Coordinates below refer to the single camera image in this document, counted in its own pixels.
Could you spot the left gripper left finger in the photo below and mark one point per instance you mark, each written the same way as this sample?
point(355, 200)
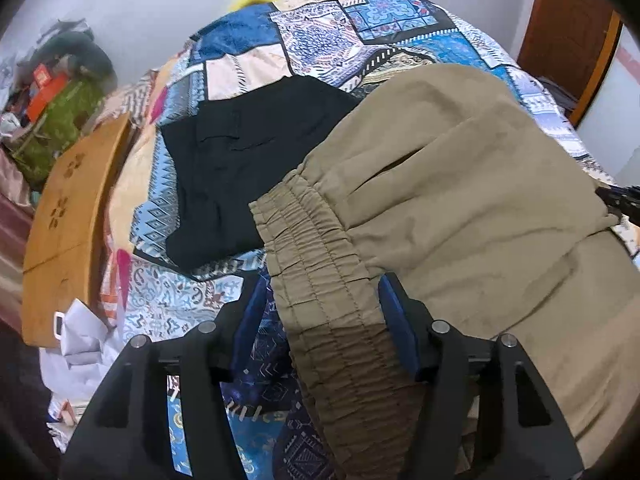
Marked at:
point(124, 432)

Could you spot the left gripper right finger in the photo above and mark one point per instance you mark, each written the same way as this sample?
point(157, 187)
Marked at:
point(486, 411)

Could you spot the khaki elastic-waist pants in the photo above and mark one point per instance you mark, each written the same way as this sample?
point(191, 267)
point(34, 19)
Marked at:
point(441, 177)

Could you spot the white crumpled cloth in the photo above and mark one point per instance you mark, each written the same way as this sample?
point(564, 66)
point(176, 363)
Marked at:
point(87, 348)

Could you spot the brown wooden door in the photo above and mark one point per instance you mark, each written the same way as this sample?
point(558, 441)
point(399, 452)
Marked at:
point(571, 43)

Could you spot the wooden bed headboard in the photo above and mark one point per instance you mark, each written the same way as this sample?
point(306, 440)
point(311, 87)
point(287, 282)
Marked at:
point(65, 245)

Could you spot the black folded garment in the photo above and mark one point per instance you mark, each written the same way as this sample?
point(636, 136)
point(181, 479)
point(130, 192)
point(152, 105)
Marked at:
point(233, 151)

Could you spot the blue patchwork bedspread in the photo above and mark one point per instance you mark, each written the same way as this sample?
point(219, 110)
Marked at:
point(354, 45)

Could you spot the green patterned bag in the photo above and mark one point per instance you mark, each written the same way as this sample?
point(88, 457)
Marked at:
point(57, 128)

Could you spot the orange box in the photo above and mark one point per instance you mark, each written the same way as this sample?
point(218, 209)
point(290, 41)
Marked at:
point(48, 86)

